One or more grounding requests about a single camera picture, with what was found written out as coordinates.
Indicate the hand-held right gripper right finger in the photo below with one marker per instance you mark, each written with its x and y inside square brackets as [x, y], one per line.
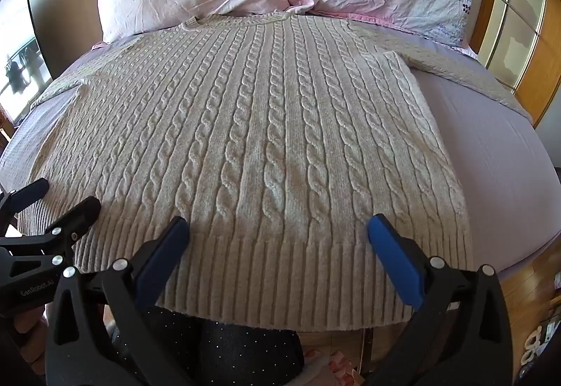
[394, 254]

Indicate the person's left hand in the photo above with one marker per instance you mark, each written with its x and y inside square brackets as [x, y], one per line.
[28, 327]

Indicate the black framed screen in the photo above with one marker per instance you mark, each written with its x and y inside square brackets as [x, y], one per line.
[22, 57]

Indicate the white patterned object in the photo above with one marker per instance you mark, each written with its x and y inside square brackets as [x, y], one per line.
[535, 348]

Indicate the lavender bed sheet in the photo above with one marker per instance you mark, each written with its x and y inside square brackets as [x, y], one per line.
[482, 175]

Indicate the wooden headboard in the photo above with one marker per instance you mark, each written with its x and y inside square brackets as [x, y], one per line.
[521, 40]

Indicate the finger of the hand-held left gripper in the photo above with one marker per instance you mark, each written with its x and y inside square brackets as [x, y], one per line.
[81, 213]
[30, 191]

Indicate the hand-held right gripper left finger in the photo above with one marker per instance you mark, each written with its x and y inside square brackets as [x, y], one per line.
[168, 245]

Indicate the person's dark dotted pants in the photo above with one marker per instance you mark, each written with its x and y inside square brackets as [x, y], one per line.
[245, 351]

